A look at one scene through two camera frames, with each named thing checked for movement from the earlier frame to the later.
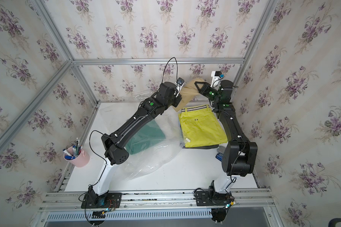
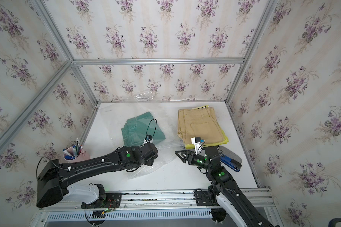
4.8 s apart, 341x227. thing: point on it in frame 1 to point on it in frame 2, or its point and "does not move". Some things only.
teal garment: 149,135 does not move
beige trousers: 189,91 to 200,122
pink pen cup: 76,155 does not move
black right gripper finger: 203,87 to 185,156
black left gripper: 175,100 to 151,160
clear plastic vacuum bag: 153,144 does not move
